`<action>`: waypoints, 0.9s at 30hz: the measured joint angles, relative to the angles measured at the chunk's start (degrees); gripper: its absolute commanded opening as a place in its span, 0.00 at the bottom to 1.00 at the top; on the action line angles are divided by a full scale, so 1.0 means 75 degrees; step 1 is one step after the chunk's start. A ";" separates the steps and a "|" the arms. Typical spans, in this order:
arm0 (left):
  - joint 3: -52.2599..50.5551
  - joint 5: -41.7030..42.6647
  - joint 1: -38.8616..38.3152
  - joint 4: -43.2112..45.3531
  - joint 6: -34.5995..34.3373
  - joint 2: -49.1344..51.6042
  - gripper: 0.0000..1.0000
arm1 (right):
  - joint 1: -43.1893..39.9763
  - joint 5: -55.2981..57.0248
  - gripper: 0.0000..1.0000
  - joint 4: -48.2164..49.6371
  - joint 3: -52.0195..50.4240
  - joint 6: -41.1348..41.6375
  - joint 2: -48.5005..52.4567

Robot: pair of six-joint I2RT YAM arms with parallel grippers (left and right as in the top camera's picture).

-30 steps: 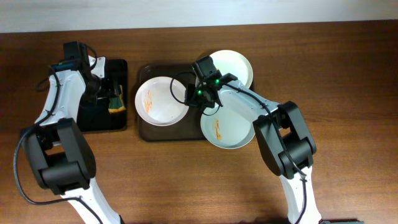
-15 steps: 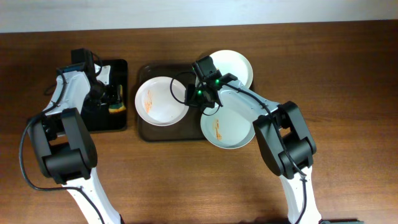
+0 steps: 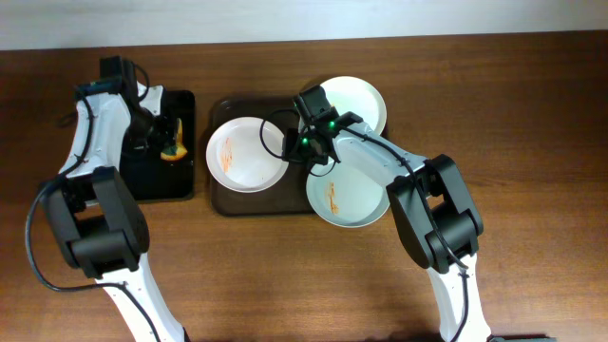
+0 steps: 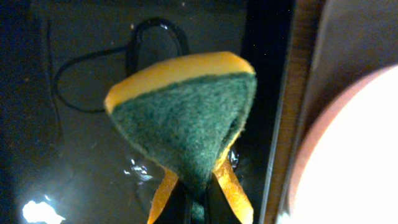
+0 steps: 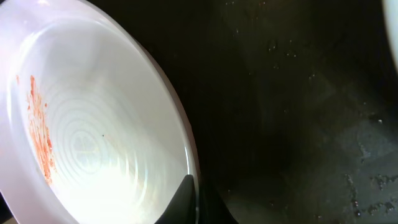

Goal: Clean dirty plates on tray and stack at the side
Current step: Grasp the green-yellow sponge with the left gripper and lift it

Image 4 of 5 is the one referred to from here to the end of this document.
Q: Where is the white plate with pink rim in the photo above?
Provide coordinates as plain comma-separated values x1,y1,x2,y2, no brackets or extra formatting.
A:
276,66,397,224

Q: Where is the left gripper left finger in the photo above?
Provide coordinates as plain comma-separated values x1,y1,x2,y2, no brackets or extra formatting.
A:
154,180,192,224

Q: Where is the green yellow sponge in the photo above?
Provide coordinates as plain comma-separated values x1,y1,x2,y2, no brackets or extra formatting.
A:
104,52,257,223

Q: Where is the black water tray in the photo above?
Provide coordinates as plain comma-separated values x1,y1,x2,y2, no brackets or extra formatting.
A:
1,1,295,223

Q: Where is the brown serving tray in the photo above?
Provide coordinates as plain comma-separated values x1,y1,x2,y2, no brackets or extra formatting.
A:
260,0,397,223

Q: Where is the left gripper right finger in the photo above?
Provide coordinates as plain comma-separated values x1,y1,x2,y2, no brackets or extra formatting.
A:
205,182,240,224

